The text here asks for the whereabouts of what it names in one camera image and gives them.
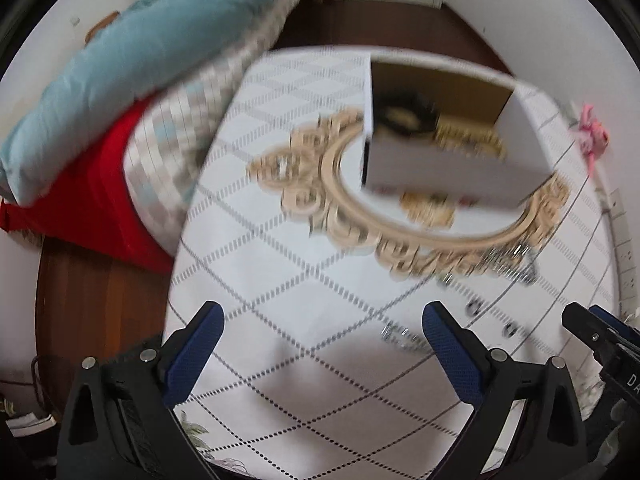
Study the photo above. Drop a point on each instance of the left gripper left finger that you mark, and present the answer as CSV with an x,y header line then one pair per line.
x,y
119,420

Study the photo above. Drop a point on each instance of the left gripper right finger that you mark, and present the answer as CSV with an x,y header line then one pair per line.
x,y
549,441

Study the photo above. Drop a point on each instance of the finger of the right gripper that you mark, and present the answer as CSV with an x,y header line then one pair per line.
x,y
590,330
618,331

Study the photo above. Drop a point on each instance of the silver chain jewelry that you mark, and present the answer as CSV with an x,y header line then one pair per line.
x,y
405,340

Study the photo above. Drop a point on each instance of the pink panther plush toy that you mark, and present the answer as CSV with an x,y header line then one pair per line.
x,y
592,137

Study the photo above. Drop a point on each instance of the white diamond pattern tablecloth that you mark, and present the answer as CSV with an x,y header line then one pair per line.
x,y
309,267

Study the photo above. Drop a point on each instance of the red blanket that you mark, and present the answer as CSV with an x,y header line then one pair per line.
x,y
88,204

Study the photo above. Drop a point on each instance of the white cardboard box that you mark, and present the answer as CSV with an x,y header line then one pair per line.
x,y
436,125

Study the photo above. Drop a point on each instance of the checkered bed sheet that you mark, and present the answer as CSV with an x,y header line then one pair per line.
x,y
166,152

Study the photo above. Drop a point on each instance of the brown plush toy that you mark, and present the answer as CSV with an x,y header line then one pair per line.
x,y
110,18

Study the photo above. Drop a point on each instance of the light blue duvet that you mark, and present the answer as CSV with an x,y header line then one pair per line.
x,y
146,48

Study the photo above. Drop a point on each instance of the white wall socket strip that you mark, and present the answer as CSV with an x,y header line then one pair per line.
x,y
626,266

